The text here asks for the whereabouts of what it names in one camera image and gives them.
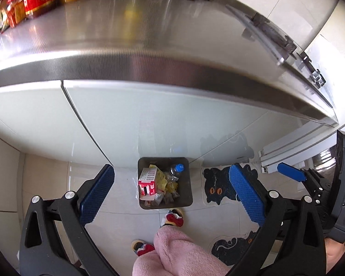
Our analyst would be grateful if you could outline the white cabinet door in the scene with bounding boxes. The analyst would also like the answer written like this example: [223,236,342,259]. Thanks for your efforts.
[0,80,115,168]
[62,80,338,170]

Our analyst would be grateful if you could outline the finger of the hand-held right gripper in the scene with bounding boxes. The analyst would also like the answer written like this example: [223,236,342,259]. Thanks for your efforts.
[277,162,331,199]

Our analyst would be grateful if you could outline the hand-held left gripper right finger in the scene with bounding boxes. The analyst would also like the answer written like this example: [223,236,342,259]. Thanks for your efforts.
[227,163,327,276]

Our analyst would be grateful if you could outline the plastic bottle blue cap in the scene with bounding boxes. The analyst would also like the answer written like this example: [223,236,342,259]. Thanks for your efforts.
[169,163,185,179]

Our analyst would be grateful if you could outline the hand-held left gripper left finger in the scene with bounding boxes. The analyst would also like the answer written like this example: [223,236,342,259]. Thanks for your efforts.
[19,164,121,276]

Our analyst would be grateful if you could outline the dark trash bin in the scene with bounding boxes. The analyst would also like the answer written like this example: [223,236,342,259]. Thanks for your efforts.
[137,157,194,210]

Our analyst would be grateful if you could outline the red chili sauce jar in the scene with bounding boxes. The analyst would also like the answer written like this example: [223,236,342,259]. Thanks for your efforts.
[4,0,26,28]

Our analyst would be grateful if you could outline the person's pink fleece pants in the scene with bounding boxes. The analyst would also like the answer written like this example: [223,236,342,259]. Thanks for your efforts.
[132,224,233,276]

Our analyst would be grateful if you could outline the black cat floor mat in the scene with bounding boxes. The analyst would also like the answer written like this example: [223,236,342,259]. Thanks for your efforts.
[202,164,261,205]
[210,230,262,266]

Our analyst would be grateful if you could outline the red and white carton box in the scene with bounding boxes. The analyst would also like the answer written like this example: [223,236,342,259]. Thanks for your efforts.
[138,167,158,201]

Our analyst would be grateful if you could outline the red and white slipper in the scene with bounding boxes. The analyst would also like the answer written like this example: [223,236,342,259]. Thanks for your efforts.
[161,207,185,228]
[131,239,156,256]

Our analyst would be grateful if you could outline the white door frame rail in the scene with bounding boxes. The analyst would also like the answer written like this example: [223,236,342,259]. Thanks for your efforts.
[259,132,338,173]

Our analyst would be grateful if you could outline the person's right forearm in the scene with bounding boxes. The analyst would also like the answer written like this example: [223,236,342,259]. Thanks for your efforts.
[325,237,345,271]

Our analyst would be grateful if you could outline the pale yellow paper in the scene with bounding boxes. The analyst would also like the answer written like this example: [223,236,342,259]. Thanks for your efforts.
[149,164,169,192]

